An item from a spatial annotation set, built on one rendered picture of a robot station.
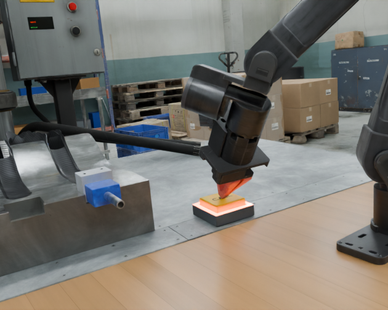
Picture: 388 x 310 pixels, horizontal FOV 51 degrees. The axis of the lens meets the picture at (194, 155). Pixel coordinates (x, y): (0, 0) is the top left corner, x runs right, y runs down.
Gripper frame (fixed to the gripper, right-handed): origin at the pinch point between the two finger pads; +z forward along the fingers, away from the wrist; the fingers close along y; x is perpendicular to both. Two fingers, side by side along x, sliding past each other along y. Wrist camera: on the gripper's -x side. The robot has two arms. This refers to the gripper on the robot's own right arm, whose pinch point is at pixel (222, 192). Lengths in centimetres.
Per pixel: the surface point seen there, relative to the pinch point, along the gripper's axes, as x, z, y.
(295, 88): -261, 178, -317
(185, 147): -39, 25, -18
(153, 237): 2.4, 3.6, 13.9
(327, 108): -246, 206, -372
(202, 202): -0.9, 2.3, 3.0
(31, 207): -7.6, 0.8, 30.5
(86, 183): -5.8, -3.7, 22.5
